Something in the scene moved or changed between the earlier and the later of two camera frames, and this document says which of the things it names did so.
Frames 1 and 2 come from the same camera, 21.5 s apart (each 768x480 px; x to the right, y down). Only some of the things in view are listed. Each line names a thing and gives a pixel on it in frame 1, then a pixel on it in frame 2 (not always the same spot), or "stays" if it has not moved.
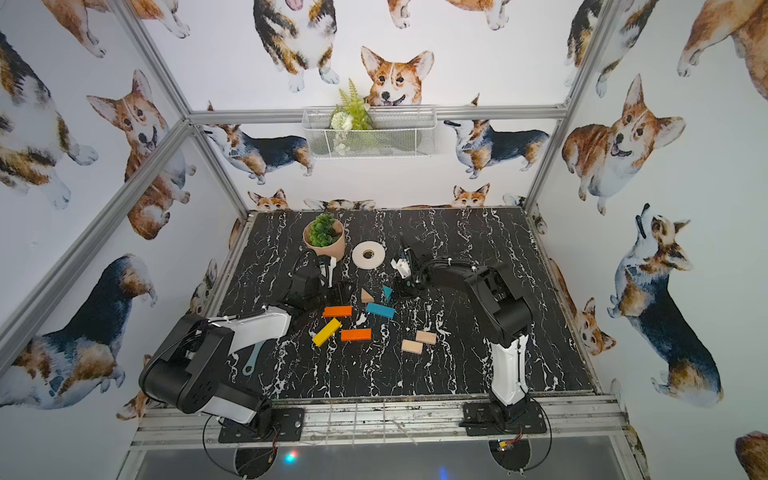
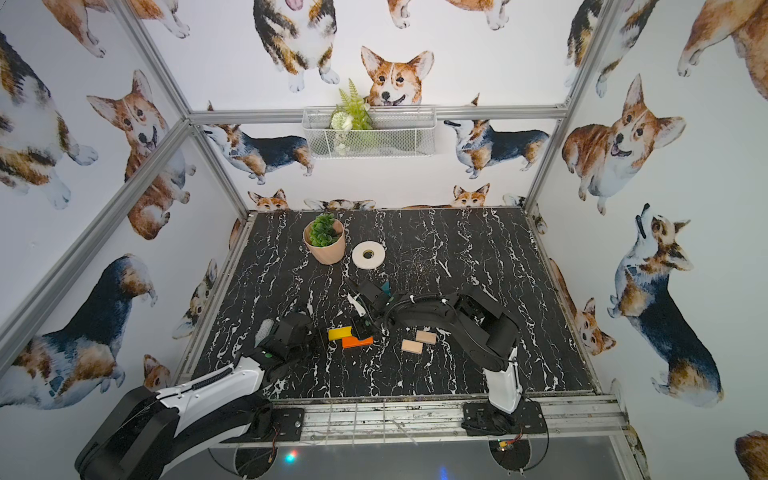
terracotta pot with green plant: x=325 y=235 stays
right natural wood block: x=426 y=337 stays
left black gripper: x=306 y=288 -> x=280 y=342
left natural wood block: x=413 y=347 stays
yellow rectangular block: x=327 y=332 -> x=339 y=333
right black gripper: x=401 y=290 -> x=361 y=333
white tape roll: x=368 y=255 stays
